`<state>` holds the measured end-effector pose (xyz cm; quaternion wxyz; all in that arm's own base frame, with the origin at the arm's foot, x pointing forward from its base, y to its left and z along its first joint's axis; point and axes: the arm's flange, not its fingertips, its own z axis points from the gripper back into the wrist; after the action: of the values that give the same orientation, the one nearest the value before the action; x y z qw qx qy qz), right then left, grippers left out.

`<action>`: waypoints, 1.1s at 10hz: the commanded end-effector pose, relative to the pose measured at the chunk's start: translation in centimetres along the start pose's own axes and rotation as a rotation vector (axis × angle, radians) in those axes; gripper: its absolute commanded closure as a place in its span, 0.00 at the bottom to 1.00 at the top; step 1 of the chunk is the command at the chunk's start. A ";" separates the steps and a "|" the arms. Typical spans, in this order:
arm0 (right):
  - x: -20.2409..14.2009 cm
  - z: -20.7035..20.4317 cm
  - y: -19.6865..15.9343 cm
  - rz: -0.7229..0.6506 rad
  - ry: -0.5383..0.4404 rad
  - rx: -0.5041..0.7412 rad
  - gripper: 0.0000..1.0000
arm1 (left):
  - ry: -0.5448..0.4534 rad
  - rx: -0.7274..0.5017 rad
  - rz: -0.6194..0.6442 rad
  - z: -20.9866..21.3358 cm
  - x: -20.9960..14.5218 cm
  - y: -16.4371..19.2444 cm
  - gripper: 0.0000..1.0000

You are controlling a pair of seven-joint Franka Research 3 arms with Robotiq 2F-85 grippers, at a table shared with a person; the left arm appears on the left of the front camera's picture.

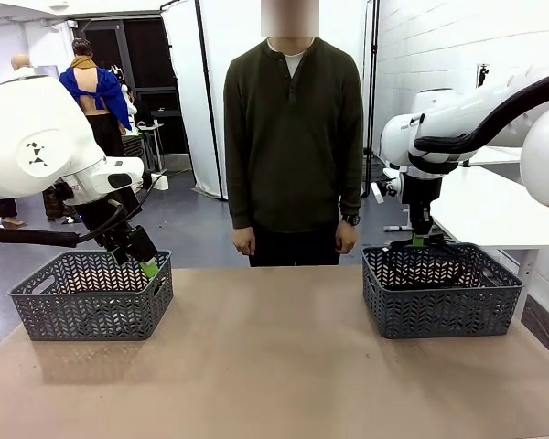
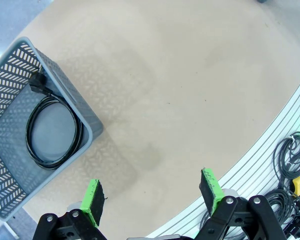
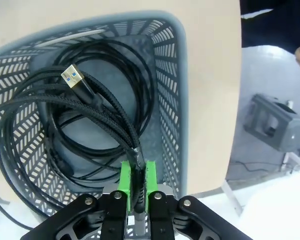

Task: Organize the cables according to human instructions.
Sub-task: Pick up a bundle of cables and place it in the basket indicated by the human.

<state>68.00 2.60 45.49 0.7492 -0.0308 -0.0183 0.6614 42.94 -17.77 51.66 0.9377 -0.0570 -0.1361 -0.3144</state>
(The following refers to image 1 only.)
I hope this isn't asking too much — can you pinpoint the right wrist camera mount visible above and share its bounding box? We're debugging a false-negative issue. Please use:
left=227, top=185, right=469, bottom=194
left=370, top=168, right=406, bottom=205

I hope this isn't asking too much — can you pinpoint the person in green sweater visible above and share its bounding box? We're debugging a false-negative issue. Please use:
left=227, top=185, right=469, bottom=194
left=222, top=0, right=365, bottom=269

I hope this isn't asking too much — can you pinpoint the person's right forearm green sleeve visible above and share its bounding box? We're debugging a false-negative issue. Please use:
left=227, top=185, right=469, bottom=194
left=226, top=150, right=257, bottom=230

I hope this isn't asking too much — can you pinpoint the thin black cable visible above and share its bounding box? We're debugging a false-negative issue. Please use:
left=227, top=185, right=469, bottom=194
left=386, top=235, right=468, bottom=288

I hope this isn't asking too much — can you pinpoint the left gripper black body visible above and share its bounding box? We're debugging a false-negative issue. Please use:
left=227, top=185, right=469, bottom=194
left=79, top=188, right=141, bottom=249

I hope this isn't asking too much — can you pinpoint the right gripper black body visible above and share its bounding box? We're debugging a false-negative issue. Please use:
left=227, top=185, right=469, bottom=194
left=400, top=174, right=444, bottom=232

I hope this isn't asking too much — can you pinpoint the gray plastic lattice basket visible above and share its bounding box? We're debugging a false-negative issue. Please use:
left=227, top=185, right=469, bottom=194
left=361, top=241, right=526, bottom=340
left=7, top=250, right=175, bottom=343

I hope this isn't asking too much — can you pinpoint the black backdrop stand pole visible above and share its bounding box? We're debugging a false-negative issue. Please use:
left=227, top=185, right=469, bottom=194
left=194, top=0, right=225, bottom=201
left=368, top=0, right=382, bottom=155

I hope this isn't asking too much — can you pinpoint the person's left forearm green sleeve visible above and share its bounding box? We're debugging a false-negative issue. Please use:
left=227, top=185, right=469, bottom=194
left=336, top=145, right=365, bottom=219

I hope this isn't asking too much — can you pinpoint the person's right hand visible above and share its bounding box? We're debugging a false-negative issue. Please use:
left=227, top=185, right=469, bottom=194
left=231, top=227, right=258, bottom=257

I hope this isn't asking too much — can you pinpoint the person's left hand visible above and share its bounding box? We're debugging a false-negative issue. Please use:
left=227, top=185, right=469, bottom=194
left=333, top=223, right=361, bottom=254

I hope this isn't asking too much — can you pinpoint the background desk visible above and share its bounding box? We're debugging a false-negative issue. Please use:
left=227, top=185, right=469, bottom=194
left=121, top=121, right=168, bottom=179

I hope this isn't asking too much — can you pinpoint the white backdrop screen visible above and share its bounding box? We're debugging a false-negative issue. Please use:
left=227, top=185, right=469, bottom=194
left=160, top=0, right=379, bottom=200

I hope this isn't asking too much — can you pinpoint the black braided right arm hose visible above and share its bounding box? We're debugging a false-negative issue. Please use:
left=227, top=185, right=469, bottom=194
left=413, top=68, right=549, bottom=159

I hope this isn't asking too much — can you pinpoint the large white table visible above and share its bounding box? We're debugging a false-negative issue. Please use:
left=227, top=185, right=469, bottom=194
left=427, top=163, right=549, bottom=316

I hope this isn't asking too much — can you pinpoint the bald mannequin cream jacket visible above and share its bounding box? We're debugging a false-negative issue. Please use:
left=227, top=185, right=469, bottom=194
left=9, top=53, right=36, bottom=77

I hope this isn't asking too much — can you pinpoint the mannequin with blue shirt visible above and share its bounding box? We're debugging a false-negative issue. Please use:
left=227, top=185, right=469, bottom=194
left=59, top=38, right=134, bottom=159

